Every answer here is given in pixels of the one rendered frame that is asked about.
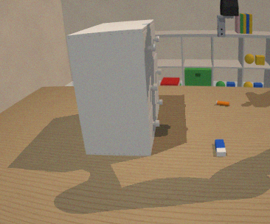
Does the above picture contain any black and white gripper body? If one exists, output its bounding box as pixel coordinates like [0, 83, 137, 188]
[220, 0, 239, 16]

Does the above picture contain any blue and white eraser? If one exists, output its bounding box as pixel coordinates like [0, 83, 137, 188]
[215, 139, 226, 156]

